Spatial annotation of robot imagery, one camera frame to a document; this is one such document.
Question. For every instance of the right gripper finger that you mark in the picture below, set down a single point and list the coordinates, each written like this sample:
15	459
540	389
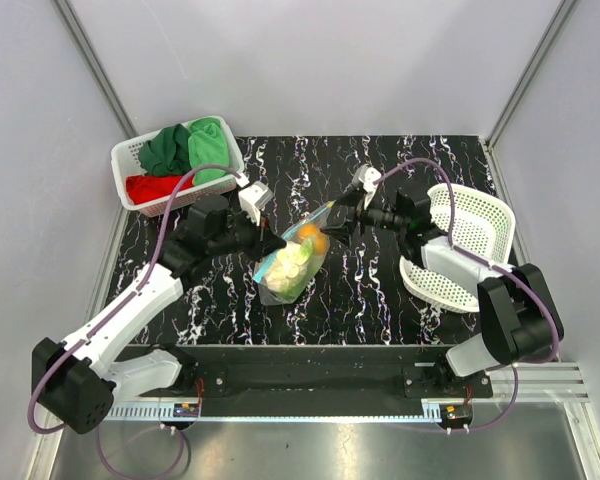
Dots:
349	199
341	233

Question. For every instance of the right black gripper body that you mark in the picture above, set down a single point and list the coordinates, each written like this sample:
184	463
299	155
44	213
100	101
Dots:
384	218

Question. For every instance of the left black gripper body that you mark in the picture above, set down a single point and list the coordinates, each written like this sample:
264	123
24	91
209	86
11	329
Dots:
245	235

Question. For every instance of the clear zip top bag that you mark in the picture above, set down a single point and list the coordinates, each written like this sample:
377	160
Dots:
267	297

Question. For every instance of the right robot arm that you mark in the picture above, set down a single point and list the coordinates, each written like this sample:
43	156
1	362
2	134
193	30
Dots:
518	317

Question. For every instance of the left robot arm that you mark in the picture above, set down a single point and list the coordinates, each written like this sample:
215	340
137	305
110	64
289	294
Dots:
80	378

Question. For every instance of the fake orange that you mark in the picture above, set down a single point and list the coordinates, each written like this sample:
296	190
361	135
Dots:
311	234

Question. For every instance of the fake white cauliflower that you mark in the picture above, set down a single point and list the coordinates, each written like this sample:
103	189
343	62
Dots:
288	268

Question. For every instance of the black marble pattern mat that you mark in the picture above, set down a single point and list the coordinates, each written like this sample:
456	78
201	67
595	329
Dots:
358	297

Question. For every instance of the white oval basket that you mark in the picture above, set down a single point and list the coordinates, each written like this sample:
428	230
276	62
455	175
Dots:
483	224

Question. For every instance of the light green cloth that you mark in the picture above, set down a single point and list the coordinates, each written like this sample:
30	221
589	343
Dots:
207	145

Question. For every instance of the dark green cloth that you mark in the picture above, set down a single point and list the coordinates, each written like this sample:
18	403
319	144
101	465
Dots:
167	154

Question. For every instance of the red cloth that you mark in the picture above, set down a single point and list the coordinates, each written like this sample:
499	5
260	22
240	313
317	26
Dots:
146	188

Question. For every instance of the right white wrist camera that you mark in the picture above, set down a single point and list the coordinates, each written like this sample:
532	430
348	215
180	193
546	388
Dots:
367	178

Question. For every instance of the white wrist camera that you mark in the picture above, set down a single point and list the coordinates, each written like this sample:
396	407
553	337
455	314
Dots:
252	200
367	178

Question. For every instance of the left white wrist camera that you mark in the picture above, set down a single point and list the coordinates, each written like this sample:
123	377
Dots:
252	200

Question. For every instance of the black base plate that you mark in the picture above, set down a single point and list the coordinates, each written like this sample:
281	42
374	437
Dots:
323	382

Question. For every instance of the right aluminium frame post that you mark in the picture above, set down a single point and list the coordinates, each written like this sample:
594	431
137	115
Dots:
551	33

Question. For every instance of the aluminium frame post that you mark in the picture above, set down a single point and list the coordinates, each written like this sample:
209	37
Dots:
87	52
551	33

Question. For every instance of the left aluminium frame post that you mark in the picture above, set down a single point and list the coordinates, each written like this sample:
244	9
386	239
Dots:
87	52

